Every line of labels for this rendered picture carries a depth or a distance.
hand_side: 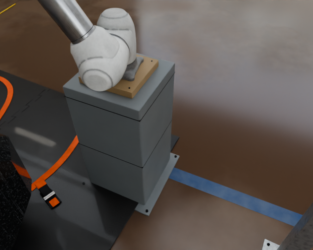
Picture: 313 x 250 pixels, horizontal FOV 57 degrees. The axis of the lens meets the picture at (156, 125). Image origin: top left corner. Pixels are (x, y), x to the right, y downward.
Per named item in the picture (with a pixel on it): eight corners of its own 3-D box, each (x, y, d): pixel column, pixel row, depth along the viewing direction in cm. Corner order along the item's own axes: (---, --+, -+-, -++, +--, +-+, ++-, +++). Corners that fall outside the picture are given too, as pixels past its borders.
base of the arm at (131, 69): (102, 53, 145) (100, 43, 141) (144, 59, 141) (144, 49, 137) (87, 74, 132) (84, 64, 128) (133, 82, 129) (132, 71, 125)
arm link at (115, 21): (139, 48, 137) (137, 2, 121) (132, 71, 124) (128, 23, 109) (106, 46, 139) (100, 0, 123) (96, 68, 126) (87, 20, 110)
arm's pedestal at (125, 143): (117, 134, 219) (104, 38, 162) (179, 156, 205) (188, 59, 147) (79, 186, 188) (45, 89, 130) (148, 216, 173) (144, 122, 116)
